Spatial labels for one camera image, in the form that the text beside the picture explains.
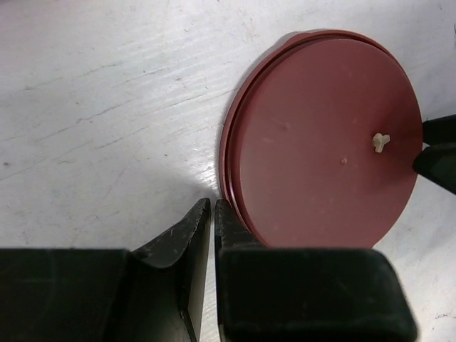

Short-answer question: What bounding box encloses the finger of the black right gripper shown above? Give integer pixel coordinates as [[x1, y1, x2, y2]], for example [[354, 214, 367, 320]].
[[413, 144, 456, 194], [423, 114, 456, 145]]

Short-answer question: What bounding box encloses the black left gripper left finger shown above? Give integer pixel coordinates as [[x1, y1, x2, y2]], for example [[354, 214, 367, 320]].
[[1, 198, 211, 341]]

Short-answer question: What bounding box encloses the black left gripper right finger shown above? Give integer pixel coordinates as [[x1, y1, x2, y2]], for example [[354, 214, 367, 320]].
[[214, 199, 418, 341]]

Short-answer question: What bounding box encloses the dark red lid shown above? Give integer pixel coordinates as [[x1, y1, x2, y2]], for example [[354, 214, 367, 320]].
[[219, 30, 423, 248]]

